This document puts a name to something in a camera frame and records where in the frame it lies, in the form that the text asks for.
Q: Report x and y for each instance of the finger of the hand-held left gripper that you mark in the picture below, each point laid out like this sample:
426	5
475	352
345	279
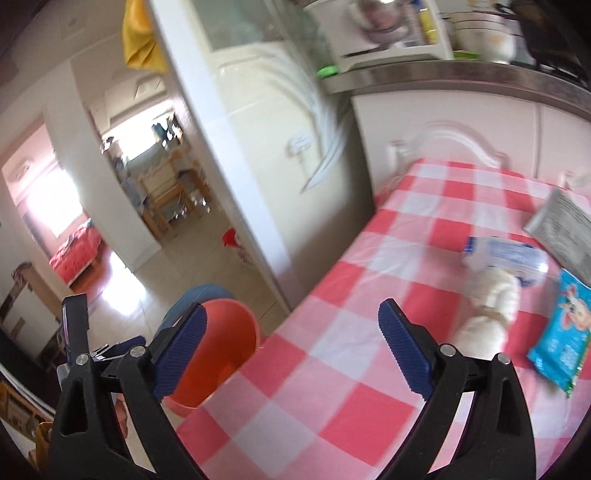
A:
76	323

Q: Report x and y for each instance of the frosted glass sliding door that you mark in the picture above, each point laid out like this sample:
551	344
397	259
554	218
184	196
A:
258	138

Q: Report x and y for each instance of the red bag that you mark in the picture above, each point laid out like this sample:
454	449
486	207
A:
233	240

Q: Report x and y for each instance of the green scrubber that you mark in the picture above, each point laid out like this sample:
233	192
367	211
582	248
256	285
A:
328	71

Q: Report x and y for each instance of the orange plastic basin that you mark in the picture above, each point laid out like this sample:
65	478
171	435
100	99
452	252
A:
231	332

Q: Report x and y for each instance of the white cabinet door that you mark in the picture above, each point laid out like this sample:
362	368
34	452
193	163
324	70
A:
568	143
443	134

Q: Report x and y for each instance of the clear plastic bottle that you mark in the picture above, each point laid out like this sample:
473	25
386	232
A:
508	256

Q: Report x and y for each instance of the large metal pot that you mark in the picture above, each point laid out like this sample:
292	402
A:
545	27

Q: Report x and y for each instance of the yellow oil bottle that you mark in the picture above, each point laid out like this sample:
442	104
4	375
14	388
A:
427	23

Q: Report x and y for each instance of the grey white packet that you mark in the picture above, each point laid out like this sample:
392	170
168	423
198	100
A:
561	230

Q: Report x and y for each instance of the red covered bed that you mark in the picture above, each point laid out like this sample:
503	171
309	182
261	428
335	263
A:
76	254

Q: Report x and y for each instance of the wooden chair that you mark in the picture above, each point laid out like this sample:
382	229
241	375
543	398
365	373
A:
166	194

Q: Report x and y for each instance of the white flower wall hook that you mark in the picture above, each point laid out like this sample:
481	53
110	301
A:
300	145

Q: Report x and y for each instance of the white ceramic bowl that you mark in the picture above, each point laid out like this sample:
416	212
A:
485	37

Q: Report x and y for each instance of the grey kitchen countertop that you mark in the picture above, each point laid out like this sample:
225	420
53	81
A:
438	76

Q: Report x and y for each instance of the blue wipes packet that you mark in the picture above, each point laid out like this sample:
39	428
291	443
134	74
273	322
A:
563	332

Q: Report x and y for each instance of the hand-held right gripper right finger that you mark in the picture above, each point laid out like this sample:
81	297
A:
408	350

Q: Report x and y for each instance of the white plastic rack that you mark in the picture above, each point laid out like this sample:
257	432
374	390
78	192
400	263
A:
401	50

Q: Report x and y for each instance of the yellow cloth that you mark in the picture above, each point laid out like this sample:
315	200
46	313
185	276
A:
138	37

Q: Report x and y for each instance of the white rolled cloth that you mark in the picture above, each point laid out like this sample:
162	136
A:
489	314

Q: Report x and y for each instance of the red white checked tablecloth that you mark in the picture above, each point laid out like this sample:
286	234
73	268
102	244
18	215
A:
351	286

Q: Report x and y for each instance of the white utensil holder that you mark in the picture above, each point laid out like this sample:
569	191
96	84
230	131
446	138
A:
332	27

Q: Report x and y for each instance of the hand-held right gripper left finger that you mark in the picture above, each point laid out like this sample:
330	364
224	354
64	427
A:
178	355

